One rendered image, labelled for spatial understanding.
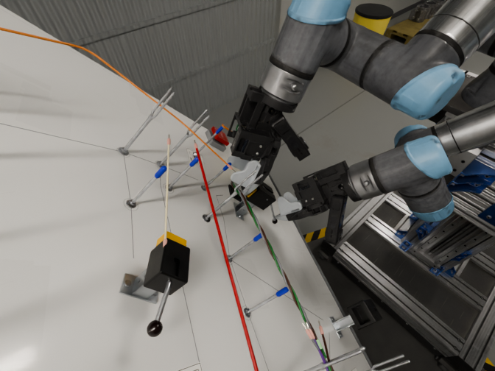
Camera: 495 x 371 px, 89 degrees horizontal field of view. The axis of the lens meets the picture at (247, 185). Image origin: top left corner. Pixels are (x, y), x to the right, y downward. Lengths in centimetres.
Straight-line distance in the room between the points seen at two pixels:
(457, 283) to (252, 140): 154
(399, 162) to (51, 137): 53
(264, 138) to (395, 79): 20
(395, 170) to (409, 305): 118
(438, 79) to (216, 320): 43
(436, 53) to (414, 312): 137
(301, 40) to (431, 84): 17
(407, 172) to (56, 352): 51
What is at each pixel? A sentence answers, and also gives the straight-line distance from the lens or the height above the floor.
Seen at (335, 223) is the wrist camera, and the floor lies 113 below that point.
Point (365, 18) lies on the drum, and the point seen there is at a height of 58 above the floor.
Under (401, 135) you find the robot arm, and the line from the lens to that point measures 70.
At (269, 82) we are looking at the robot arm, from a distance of 42.
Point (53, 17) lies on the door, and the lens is 198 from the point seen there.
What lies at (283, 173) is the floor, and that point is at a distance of 212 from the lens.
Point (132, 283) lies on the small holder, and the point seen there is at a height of 130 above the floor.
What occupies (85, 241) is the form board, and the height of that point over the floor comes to 134.
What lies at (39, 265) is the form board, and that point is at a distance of 32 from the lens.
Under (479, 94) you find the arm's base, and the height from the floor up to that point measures 120.
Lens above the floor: 160
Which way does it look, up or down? 53 degrees down
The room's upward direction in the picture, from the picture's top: straight up
